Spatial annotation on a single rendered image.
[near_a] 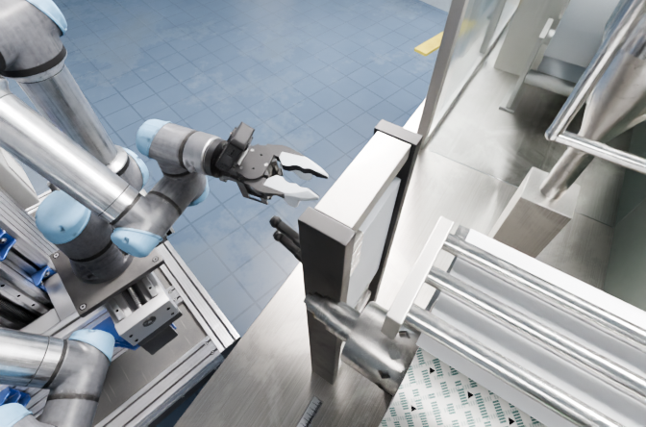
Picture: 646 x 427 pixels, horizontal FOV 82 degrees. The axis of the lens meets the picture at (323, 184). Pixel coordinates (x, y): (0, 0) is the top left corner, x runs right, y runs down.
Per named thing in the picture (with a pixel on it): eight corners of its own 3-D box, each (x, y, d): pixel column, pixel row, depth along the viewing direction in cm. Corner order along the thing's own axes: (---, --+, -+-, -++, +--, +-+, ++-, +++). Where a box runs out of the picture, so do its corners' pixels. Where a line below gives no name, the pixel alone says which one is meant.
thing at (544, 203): (479, 226, 96) (612, 3, 52) (534, 252, 91) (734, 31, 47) (459, 267, 89) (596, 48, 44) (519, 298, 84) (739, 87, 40)
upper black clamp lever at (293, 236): (274, 216, 42) (276, 212, 40) (309, 243, 41) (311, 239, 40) (266, 224, 41) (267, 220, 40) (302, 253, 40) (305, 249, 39)
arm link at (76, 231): (49, 250, 90) (13, 218, 79) (90, 208, 98) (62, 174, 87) (88, 266, 87) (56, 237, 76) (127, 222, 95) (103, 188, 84)
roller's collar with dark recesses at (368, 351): (368, 313, 41) (375, 289, 36) (418, 345, 39) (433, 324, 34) (337, 366, 38) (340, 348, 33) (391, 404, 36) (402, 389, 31)
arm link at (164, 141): (167, 139, 77) (153, 108, 71) (212, 154, 75) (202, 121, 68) (142, 165, 73) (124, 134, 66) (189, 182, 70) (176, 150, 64)
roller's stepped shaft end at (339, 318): (315, 290, 41) (314, 278, 39) (362, 321, 39) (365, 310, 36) (298, 315, 39) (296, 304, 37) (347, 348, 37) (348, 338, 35)
